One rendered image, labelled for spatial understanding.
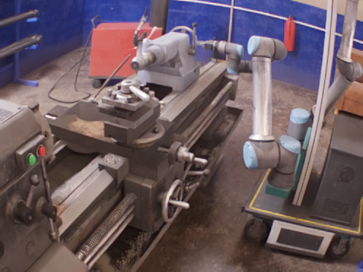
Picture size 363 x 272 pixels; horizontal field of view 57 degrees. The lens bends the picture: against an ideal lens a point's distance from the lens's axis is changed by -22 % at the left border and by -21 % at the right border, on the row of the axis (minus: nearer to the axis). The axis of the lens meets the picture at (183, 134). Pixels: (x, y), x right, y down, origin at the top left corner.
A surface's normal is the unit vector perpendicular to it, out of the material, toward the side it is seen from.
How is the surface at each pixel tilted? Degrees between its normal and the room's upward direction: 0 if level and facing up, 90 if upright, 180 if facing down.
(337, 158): 90
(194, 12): 90
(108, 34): 90
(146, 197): 90
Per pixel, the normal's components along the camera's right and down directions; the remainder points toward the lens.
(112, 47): -0.02, 0.46
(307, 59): -0.36, 0.40
